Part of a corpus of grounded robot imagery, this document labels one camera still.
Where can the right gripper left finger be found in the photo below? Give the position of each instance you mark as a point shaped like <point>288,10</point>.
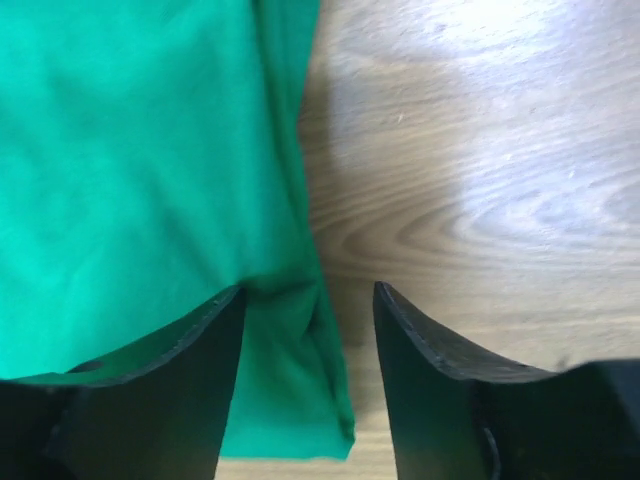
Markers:
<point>155,409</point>

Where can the green t-shirt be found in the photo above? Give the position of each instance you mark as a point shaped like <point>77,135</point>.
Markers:
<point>149,160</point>

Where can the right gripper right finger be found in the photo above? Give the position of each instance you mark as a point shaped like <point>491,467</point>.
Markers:
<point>459,411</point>

